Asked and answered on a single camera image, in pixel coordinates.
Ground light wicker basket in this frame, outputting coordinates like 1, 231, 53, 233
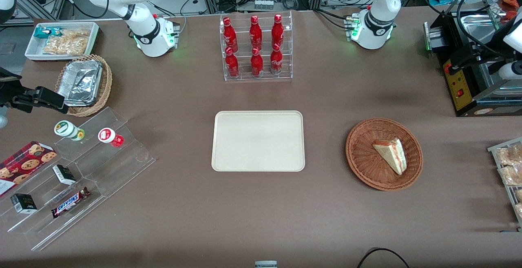
55, 54, 113, 117

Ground green lidded white cup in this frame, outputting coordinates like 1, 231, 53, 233
54, 120, 86, 142

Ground clear acrylic tiered shelf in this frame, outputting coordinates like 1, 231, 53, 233
0, 106, 157, 252

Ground black box with white label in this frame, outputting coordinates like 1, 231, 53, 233
52, 164, 77, 186

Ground clear bag of crackers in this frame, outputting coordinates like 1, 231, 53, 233
42, 29, 91, 55

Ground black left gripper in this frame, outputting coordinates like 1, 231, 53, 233
449, 25, 515, 71

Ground brown wicker basket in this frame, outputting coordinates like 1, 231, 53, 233
345, 117, 424, 191

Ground red plaid cookie box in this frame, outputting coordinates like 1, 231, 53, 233
0, 141, 58, 197

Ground black sealing machine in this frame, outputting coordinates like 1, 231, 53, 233
423, 10, 522, 118

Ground beige plastic tray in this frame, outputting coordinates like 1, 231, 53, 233
211, 110, 306, 173

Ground Snickers chocolate bar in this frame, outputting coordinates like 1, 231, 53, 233
51, 186, 91, 219

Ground triangle sandwich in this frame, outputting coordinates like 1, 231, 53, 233
372, 137, 408, 176

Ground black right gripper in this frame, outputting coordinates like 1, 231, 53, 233
0, 67, 69, 114

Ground clear acrylic bottle rack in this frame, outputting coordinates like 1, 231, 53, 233
219, 11, 294, 82

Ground red cola bottle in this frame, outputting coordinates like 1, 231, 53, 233
272, 14, 285, 49
225, 47, 241, 78
250, 47, 264, 77
222, 17, 239, 52
270, 43, 283, 75
249, 15, 263, 51

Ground white rectangular snack bin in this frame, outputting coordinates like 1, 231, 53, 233
24, 22, 100, 62

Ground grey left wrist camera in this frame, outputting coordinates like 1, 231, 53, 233
498, 61, 522, 81

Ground tray of packaged bread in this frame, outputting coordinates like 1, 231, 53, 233
487, 137, 522, 228

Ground black box with Face print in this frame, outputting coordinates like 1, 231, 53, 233
10, 193, 38, 214

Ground black cable loop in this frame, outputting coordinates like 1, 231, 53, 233
357, 247, 411, 268

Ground silver foil packets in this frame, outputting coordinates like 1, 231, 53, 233
57, 59, 103, 107

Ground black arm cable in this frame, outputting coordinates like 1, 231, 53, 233
456, 0, 503, 53

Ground wrapped bread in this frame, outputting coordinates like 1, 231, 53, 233
499, 166, 522, 187
495, 144, 522, 167

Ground teal snack packet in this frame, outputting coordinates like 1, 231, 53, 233
33, 27, 62, 40

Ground red lidded white cup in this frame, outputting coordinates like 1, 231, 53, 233
98, 127, 125, 148

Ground orange packet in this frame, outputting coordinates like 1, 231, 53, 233
498, 0, 521, 20

